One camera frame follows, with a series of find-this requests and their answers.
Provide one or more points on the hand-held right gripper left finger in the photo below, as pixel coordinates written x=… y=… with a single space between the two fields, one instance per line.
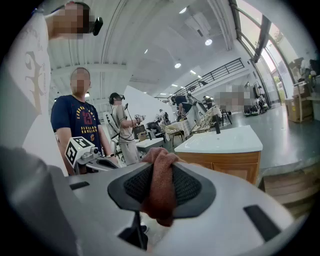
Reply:
x=100 y=197

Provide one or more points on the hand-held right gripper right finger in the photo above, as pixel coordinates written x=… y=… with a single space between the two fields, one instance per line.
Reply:
x=225 y=200

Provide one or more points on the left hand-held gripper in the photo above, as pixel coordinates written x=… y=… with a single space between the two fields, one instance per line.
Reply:
x=75 y=150

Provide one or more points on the wooden cabinet door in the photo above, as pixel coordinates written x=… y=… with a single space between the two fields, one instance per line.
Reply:
x=235 y=172
x=202 y=165

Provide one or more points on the reddish brown cloth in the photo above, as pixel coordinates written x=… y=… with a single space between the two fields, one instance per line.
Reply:
x=160 y=185

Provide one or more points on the wooden vanity cabinet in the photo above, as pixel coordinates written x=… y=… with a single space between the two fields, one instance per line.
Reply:
x=225 y=157

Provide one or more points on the white wristband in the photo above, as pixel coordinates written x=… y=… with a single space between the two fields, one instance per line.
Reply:
x=110 y=155

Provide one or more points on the dark grey vanity table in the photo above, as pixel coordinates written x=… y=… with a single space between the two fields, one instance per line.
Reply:
x=150 y=148

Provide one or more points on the black faucet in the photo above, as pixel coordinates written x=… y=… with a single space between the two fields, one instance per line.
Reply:
x=218 y=127

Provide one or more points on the person's white printed t-shirt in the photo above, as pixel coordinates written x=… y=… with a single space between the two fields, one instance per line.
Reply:
x=25 y=100

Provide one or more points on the stack of cardboard boxes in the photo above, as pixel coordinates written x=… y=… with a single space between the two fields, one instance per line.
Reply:
x=300 y=110

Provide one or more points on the round ceiling light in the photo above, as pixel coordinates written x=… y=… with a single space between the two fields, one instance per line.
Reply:
x=182 y=10
x=177 y=65
x=208 y=41

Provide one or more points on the black metal railing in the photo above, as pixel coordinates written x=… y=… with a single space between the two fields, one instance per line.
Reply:
x=212 y=73

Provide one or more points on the person's head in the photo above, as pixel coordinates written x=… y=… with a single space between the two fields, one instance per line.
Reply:
x=57 y=35

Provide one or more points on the ceiling air conditioner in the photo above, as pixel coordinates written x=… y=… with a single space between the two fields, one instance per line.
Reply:
x=197 y=22

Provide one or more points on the black head-mounted camera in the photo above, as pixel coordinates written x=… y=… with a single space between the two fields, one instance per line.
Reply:
x=98 y=25

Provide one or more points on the glass window wall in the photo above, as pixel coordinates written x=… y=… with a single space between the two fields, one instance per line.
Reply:
x=250 y=22

